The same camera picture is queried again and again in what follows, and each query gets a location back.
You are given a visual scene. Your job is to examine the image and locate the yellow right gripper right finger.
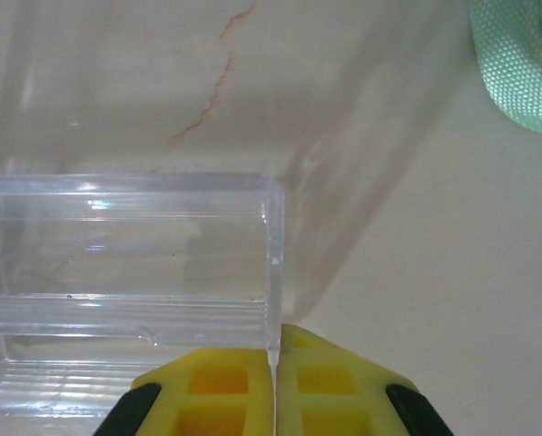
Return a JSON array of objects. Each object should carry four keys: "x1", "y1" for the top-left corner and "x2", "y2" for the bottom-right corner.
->
[{"x1": 273, "y1": 322, "x2": 451, "y2": 436}]

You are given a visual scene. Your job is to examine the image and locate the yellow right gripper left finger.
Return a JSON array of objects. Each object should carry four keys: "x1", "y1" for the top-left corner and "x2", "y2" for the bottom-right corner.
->
[{"x1": 93, "y1": 347, "x2": 276, "y2": 436}]

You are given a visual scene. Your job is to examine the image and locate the mint green zip pouch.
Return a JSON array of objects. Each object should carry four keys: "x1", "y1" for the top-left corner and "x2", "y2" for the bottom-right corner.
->
[{"x1": 468, "y1": 0, "x2": 542, "y2": 136}]

